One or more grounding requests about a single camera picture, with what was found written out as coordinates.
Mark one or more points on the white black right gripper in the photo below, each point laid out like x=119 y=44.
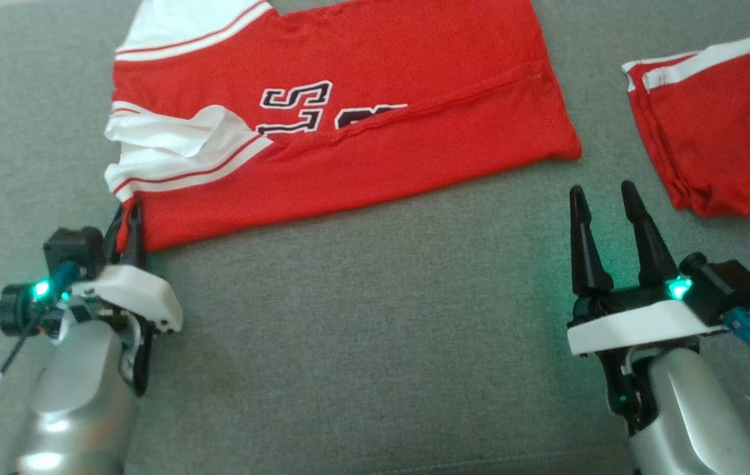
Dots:
x=638 y=323

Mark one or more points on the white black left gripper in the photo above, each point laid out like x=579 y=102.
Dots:
x=134 y=297

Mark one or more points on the red shorts with white stripe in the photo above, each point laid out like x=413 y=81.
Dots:
x=731 y=132

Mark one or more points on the red jersey with white trim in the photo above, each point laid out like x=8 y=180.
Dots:
x=381 y=152

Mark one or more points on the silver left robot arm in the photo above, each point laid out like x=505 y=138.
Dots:
x=78 y=396

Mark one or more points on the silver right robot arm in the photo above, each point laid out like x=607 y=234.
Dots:
x=698 y=415

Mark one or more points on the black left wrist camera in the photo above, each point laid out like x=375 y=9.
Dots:
x=71 y=254

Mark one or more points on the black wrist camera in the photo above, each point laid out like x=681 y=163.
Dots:
x=724 y=284
x=71 y=254

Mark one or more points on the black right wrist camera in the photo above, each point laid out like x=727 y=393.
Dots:
x=724 y=284

